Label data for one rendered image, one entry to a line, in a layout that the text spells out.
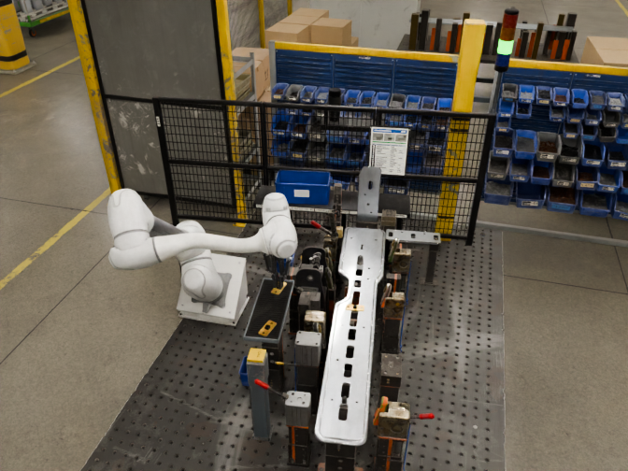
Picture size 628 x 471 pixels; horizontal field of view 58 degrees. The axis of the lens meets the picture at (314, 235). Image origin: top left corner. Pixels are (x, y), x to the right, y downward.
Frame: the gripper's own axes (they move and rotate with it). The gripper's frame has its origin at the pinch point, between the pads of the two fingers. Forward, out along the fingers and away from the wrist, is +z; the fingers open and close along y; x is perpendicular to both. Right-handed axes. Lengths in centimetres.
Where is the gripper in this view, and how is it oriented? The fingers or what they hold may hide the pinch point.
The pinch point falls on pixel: (278, 280)
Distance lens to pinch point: 241.6
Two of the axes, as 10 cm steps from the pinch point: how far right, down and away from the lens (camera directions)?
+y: 9.2, 2.2, -3.2
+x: 3.9, -5.2, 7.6
